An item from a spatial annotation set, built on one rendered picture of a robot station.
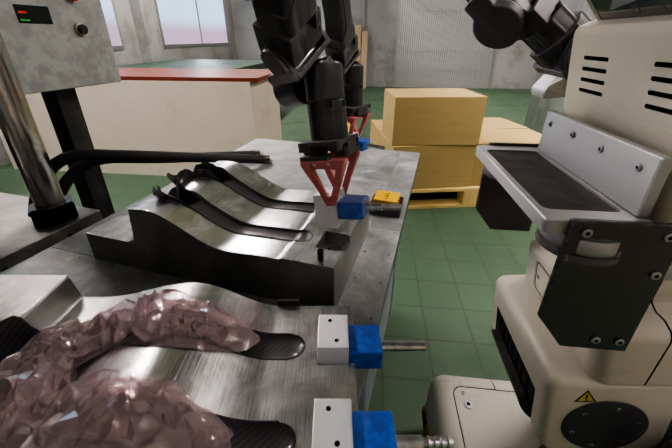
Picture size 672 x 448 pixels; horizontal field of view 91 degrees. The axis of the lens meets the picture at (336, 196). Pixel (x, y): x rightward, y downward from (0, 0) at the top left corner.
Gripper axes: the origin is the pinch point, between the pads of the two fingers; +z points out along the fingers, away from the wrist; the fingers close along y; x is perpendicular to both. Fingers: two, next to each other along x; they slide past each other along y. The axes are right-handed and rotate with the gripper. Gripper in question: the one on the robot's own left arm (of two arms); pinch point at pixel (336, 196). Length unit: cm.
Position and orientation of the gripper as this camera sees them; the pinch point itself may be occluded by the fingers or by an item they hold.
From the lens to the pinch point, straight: 52.7
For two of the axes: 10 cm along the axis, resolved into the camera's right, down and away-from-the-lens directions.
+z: 1.0, 9.6, 2.6
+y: -3.1, 2.7, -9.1
